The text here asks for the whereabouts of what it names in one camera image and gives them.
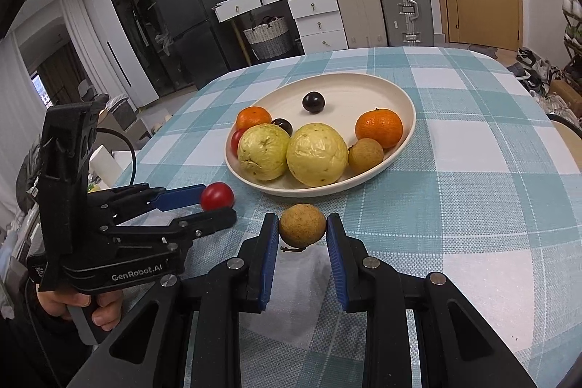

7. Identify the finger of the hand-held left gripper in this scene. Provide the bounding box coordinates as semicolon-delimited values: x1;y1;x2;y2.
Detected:
108;183;208;217
101;206;238;253

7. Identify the yellow-green guava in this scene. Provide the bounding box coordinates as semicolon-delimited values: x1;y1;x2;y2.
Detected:
286;123;349;185
237;123;292;181

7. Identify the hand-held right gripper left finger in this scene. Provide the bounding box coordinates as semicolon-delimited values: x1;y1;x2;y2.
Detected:
66;213;280;388

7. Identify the tall glass door cabinet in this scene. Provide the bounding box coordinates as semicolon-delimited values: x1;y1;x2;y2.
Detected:
84;0;174;109

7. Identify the beige suitcase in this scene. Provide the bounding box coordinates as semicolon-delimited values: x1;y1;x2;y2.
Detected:
328;0;388;50

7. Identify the black cable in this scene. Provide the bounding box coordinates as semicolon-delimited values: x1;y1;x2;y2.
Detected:
93;127;139;189

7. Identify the teal white checked tablecloth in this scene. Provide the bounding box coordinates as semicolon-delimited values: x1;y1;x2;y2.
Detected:
97;47;582;388

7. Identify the cream oval plate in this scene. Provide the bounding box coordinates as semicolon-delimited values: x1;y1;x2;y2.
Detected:
224;74;416;199

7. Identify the brown longan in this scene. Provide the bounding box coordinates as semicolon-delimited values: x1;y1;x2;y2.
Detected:
278;203;327;253
347;137;385;173

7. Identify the white drawer cabinet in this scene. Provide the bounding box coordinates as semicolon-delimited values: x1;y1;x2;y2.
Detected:
214;0;350;55

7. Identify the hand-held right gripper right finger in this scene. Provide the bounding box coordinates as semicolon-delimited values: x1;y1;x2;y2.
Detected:
326;213;539;388

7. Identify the person's left hand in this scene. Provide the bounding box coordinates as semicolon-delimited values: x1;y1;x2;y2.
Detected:
37;289;125;333

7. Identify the dark grey refrigerator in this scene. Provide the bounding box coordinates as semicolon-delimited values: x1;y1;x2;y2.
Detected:
146;0;248;91

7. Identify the silver suitcase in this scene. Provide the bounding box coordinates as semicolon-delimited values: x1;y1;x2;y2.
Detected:
374;0;435;48

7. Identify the wicker basket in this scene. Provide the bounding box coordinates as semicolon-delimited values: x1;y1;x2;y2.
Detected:
243;16;294;61

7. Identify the white curtain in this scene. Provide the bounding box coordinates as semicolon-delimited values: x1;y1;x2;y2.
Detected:
0;24;51;225

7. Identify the orange mandarin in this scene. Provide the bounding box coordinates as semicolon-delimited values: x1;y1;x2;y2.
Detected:
355;107;404;149
236;107;272;132

